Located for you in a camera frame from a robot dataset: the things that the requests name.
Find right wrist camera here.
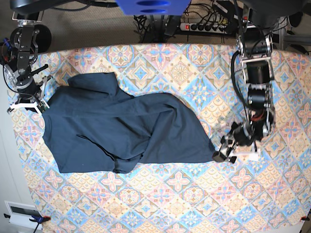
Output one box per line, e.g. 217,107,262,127
38,102,50,114

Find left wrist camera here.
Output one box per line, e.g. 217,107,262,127
248,152,259,162

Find orange clamp lower right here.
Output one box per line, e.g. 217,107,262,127
300,216,310,221

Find white wall outlet box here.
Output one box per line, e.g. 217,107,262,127
4,200,39,230

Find black round stool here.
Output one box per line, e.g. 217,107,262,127
35,24,52,53

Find blue orange clamp lower left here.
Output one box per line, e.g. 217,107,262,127
3,214,51,233

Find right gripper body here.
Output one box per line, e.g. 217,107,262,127
6,75,52,114

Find dark navy t-shirt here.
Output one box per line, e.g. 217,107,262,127
42,73,215,174

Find white power strip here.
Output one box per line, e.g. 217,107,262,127
179,23,225,33

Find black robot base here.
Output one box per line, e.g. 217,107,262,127
241,0,308,17
9,0,71,15

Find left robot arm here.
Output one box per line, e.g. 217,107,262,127
212,6,275,163

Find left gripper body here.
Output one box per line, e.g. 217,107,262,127
220,121,261,156

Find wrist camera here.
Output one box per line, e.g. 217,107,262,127
38,102,50,114
248,152,259,162

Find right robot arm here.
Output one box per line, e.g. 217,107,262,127
0,11,52,115

